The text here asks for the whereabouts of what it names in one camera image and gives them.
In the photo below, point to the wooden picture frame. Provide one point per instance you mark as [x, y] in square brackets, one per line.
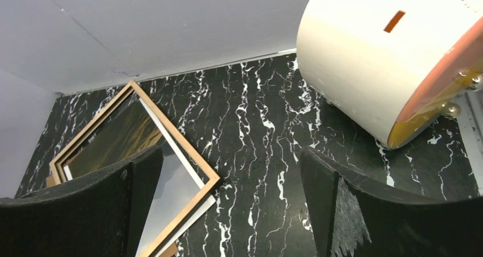
[208, 175]

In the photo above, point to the landscape photo print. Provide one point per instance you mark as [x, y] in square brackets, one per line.
[175, 199]

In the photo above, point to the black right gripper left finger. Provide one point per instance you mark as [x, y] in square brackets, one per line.
[102, 213]

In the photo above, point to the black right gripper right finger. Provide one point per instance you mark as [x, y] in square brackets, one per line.
[352, 214]

